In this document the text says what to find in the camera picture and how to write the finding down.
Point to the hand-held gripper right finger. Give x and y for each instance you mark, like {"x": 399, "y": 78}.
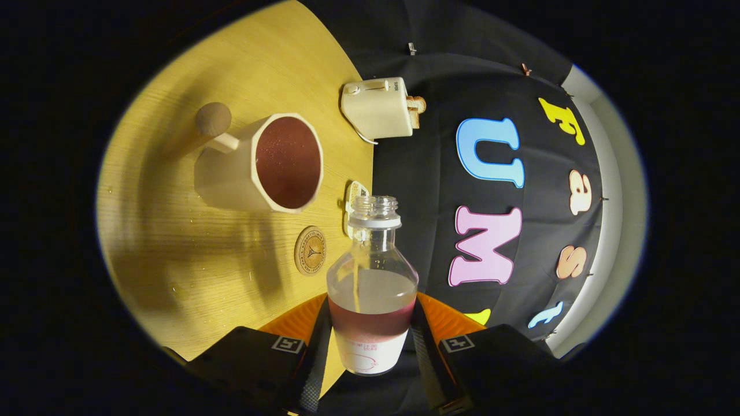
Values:
{"x": 425, "y": 358}

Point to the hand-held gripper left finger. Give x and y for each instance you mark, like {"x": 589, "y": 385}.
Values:
{"x": 315, "y": 358}

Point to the clear juice bottle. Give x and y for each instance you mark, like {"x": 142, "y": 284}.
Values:
{"x": 370, "y": 289}

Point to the round wooden coaster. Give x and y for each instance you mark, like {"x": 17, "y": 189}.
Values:
{"x": 310, "y": 251}

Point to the white divided sauce dish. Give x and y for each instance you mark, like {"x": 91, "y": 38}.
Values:
{"x": 354, "y": 193}

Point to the wooden table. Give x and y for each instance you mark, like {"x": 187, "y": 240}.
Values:
{"x": 173, "y": 242}

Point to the toasted bread slice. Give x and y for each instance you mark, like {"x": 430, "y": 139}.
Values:
{"x": 414, "y": 118}
{"x": 417, "y": 104}

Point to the white toaster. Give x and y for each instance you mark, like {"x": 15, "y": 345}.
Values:
{"x": 376, "y": 110}

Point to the wooden clothes peg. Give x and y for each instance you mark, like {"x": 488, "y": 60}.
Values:
{"x": 525, "y": 69}

